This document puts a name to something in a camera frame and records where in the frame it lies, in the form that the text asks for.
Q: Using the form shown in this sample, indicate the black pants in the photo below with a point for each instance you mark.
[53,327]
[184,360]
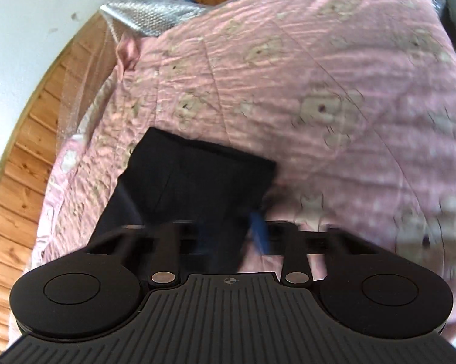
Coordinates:
[197,182]

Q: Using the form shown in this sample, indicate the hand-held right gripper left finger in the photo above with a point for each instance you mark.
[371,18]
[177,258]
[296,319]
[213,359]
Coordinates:
[167,242]

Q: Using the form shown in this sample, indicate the pink bear-print blanket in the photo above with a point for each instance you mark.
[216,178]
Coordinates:
[326,83]

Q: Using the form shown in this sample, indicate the wooden headboard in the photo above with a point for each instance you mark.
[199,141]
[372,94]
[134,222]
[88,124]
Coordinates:
[23,182]

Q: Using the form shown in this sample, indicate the clear bubble wrap sheet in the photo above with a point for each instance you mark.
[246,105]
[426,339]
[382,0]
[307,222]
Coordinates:
[148,11]

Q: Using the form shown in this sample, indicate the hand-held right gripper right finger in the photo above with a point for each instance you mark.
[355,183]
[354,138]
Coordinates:
[259,235]

